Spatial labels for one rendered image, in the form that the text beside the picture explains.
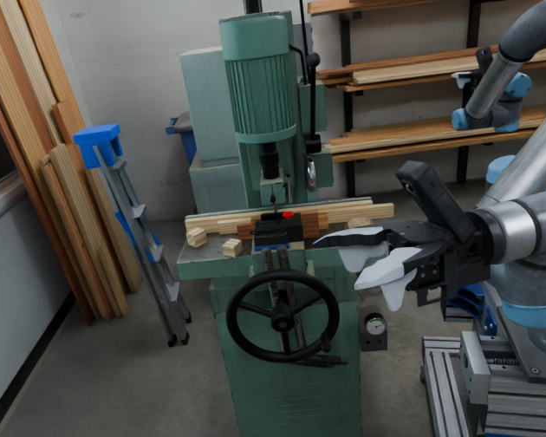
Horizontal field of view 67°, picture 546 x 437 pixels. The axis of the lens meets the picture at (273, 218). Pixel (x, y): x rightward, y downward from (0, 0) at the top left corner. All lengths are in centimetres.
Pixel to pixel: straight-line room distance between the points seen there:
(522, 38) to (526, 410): 89
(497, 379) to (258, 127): 81
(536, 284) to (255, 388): 106
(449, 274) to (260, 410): 116
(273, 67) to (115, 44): 256
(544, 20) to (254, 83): 73
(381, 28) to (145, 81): 188
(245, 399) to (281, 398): 12
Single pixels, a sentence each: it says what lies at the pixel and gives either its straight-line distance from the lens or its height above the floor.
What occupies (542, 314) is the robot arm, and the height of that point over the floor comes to 109.
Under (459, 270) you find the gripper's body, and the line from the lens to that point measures 56.
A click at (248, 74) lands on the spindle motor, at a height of 138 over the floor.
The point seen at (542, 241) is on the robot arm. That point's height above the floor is 121.
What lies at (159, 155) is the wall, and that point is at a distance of 367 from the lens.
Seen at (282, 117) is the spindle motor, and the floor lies 126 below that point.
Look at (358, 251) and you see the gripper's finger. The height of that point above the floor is 121.
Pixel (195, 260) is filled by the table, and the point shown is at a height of 90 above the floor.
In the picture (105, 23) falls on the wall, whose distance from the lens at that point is 361.
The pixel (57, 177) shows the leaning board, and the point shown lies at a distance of 242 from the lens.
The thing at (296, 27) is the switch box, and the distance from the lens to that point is 146.
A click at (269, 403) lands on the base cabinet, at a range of 156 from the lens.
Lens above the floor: 149
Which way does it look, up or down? 25 degrees down
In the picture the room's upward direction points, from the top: 7 degrees counter-clockwise
